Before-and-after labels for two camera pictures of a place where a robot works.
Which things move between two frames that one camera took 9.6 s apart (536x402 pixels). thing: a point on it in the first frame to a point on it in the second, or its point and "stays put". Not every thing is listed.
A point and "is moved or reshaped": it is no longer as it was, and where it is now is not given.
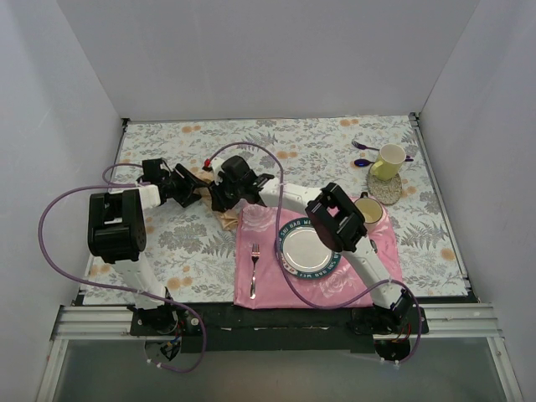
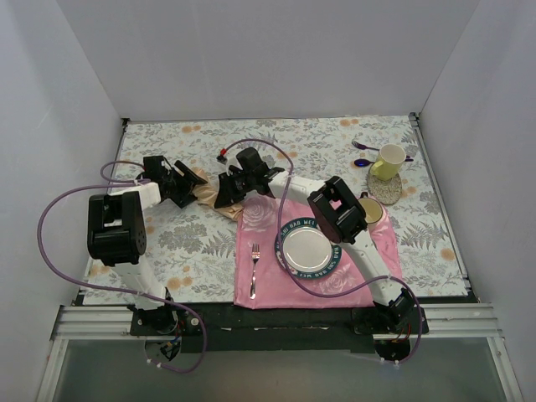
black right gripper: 224,193 to 234,185
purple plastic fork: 363,146 stays put
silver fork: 255,255 stays put
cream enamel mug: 369,209 stays put
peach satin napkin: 227,219 is moved or reshaped
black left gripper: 181,186 stays put
